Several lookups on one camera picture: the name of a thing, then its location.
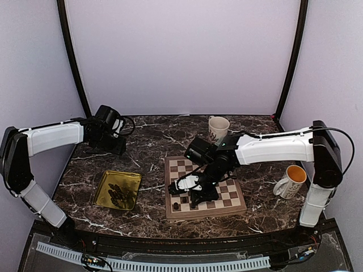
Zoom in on gold metal tray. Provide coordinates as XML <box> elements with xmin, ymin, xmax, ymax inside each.
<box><xmin>93</xmin><ymin>171</ymin><xmax>142</xmax><ymax>211</ymax></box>

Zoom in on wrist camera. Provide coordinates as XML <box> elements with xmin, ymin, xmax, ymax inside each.
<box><xmin>112</xmin><ymin>117</ymin><xmax>125</xmax><ymax>138</ymax></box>
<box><xmin>168</xmin><ymin>175</ymin><xmax>202</xmax><ymax>195</ymax></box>

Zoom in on black front rail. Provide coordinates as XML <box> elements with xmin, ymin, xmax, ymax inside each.
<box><xmin>94</xmin><ymin>236</ymin><xmax>277</xmax><ymax>254</ymax></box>

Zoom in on pile of dark chess pieces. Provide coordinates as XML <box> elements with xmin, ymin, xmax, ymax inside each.
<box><xmin>108</xmin><ymin>184</ymin><xmax>134</xmax><ymax>207</ymax></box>

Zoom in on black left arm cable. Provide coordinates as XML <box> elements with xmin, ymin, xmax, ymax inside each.
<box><xmin>120</xmin><ymin>114</ymin><xmax>136</xmax><ymax>137</ymax></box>

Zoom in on white slotted cable duct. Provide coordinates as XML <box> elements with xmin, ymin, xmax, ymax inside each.
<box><xmin>36</xmin><ymin>242</ymin><xmax>271</xmax><ymax>271</ymax></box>

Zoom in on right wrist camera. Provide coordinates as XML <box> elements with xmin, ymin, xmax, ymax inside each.
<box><xmin>168</xmin><ymin>175</ymin><xmax>202</xmax><ymax>195</ymax></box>

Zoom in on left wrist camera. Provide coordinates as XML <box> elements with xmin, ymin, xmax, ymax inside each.
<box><xmin>112</xmin><ymin>117</ymin><xmax>125</xmax><ymax>138</ymax></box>

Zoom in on black frame post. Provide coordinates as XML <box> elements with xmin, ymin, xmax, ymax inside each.
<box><xmin>273</xmin><ymin>0</ymin><xmax>309</xmax><ymax>122</ymax></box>
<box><xmin>56</xmin><ymin>0</ymin><xmax>92</xmax><ymax>117</ymax></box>

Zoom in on wooden chess board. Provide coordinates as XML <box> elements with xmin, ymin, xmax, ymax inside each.
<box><xmin>165</xmin><ymin>156</ymin><xmax>247</xmax><ymax>221</ymax></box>

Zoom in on cream floral mug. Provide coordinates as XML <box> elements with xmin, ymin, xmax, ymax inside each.
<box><xmin>208</xmin><ymin>116</ymin><xmax>230</xmax><ymax>143</ymax></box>

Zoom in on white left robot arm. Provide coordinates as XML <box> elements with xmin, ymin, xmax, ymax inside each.
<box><xmin>1</xmin><ymin>105</ymin><xmax>136</xmax><ymax>247</ymax></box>

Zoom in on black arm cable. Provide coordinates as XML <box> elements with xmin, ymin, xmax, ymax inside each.
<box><xmin>120</xmin><ymin>114</ymin><xmax>136</xmax><ymax>137</ymax></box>
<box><xmin>311</xmin><ymin>127</ymin><xmax>356</xmax><ymax>176</ymax></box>

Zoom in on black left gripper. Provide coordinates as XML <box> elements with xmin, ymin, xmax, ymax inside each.
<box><xmin>92</xmin><ymin>130</ymin><xmax>125</xmax><ymax>155</ymax></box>

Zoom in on right black frame post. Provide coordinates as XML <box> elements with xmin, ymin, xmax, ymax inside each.
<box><xmin>273</xmin><ymin>0</ymin><xmax>309</xmax><ymax>122</ymax></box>

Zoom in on white mug orange inside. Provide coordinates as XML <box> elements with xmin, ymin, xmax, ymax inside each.
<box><xmin>273</xmin><ymin>165</ymin><xmax>307</xmax><ymax>199</ymax></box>

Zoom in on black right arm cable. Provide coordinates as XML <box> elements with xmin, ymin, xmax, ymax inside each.
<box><xmin>311</xmin><ymin>127</ymin><xmax>356</xmax><ymax>176</ymax></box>

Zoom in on left black frame post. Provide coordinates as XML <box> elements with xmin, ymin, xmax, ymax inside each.
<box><xmin>56</xmin><ymin>0</ymin><xmax>92</xmax><ymax>117</ymax></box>

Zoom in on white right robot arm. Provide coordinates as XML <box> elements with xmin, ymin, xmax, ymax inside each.
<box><xmin>175</xmin><ymin>120</ymin><xmax>343</xmax><ymax>246</ymax></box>

